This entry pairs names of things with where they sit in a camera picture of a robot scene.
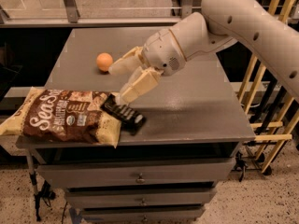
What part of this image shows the orange fruit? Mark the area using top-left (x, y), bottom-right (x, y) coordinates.
top-left (96, 52), bottom-right (113, 72)

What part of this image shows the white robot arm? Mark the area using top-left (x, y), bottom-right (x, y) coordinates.
top-left (109, 0), bottom-right (299, 105)

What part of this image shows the black rxbar chocolate bar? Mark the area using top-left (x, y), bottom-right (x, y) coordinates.
top-left (100, 94), bottom-right (147, 135)

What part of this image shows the grey drawer cabinet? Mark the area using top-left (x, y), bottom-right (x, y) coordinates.
top-left (16, 25), bottom-right (257, 224)

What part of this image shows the metal window frame rail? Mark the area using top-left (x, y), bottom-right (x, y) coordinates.
top-left (0, 0), bottom-right (202, 27)

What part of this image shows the brown sea salt chip bag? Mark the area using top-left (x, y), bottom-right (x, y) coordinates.
top-left (0, 88), bottom-right (121, 147)

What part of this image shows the yellow wooden rack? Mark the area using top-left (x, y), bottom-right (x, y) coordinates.
top-left (236, 0), bottom-right (299, 175)

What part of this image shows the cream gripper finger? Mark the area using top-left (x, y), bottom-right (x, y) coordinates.
top-left (119, 66), bottom-right (163, 105)
top-left (108, 47), bottom-right (143, 76)

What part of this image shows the grey drawer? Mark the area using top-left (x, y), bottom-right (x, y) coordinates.
top-left (81, 206), bottom-right (205, 223)
top-left (37, 158), bottom-right (235, 189)
top-left (65, 188), bottom-right (216, 209)

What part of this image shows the top grey drawer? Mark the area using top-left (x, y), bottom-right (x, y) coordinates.
top-left (37, 158), bottom-right (235, 189)

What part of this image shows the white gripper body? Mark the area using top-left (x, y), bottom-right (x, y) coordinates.
top-left (142, 29), bottom-right (186, 76)

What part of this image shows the black tripod stand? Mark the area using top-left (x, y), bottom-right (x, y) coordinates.
top-left (25, 149), bottom-right (56, 222)

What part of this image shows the bottom grey drawer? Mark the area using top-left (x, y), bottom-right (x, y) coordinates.
top-left (81, 206), bottom-right (205, 223)

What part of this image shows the middle grey drawer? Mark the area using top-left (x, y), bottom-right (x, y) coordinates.
top-left (65, 188), bottom-right (216, 209)

